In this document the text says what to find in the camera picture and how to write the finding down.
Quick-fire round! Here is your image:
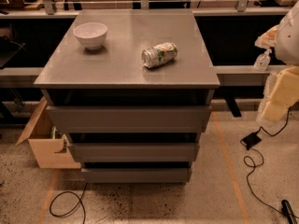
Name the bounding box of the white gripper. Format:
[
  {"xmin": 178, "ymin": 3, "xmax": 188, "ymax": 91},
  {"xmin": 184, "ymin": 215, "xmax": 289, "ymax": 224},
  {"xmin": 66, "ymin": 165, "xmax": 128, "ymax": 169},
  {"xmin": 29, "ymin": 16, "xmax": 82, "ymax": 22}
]
[{"xmin": 257, "ymin": 66, "xmax": 299, "ymax": 122}]

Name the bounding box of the clear sanitizer pump bottle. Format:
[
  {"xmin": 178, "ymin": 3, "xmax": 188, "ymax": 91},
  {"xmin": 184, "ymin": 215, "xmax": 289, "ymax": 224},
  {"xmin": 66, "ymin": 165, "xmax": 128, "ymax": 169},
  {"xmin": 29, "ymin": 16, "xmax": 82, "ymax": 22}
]
[{"xmin": 253, "ymin": 49, "xmax": 272, "ymax": 72}]

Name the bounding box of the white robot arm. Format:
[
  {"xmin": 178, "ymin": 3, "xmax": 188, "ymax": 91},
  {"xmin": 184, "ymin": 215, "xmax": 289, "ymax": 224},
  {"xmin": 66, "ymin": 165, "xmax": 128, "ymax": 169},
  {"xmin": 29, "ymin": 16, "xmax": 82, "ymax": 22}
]
[{"xmin": 254, "ymin": 1, "xmax": 299, "ymax": 125}]

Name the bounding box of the open cardboard box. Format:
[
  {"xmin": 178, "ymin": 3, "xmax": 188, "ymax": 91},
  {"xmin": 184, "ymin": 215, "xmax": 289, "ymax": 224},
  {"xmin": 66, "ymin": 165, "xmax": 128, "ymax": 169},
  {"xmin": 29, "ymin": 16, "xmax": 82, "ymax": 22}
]
[{"xmin": 16, "ymin": 98, "xmax": 81, "ymax": 169}]

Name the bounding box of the crushed 7up soda can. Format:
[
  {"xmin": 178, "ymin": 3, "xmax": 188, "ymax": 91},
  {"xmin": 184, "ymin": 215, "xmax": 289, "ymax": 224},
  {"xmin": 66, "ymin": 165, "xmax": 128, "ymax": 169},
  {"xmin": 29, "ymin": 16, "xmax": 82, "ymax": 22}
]
[{"xmin": 141, "ymin": 42, "xmax": 178, "ymax": 68}]

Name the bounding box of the black cable loop left floor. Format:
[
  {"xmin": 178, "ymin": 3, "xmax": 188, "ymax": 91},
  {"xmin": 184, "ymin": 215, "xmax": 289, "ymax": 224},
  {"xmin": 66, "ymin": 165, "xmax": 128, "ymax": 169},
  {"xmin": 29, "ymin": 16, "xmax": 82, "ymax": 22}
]
[{"xmin": 49, "ymin": 185, "xmax": 88, "ymax": 224}]

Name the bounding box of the grey drawer cabinet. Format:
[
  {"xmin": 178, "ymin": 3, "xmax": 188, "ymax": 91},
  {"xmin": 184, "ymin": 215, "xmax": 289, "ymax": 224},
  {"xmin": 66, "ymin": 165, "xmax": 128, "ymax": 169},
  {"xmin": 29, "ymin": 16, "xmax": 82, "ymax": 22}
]
[{"xmin": 35, "ymin": 9, "xmax": 220, "ymax": 183}]

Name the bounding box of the black power strip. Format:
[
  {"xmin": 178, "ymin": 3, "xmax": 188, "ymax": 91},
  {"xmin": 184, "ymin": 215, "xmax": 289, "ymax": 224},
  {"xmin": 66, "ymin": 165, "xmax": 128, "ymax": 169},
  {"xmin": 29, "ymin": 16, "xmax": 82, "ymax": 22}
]
[{"xmin": 281, "ymin": 200, "xmax": 298, "ymax": 224}]

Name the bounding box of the white ceramic bowl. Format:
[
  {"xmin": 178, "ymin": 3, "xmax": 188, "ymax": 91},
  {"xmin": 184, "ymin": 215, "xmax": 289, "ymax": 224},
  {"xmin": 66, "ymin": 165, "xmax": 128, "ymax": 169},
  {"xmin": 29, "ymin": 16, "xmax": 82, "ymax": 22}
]
[{"xmin": 73, "ymin": 22, "xmax": 107, "ymax": 49}]

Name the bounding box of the black power adapter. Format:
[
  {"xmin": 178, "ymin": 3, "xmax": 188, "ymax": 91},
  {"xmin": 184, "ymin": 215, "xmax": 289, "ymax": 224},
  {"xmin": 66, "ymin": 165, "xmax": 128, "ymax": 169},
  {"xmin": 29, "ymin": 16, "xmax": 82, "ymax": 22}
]
[{"xmin": 241, "ymin": 133, "xmax": 262, "ymax": 150}]

